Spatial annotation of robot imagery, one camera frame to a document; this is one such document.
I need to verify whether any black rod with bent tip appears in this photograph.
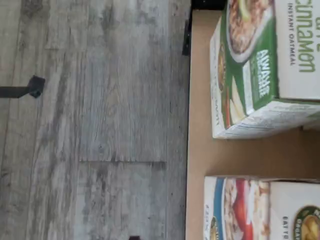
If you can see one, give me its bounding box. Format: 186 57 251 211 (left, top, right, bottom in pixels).
0 75 47 100

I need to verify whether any green apple cinnamon oatmeal box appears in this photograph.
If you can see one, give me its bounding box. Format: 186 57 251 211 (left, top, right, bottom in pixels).
209 0 320 140

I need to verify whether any blue and white oatmeal box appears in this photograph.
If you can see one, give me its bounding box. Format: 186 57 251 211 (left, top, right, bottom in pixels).
203 175 320 240

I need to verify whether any tan particle board shelf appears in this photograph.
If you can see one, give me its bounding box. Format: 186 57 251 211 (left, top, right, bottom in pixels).
186 10 320 240

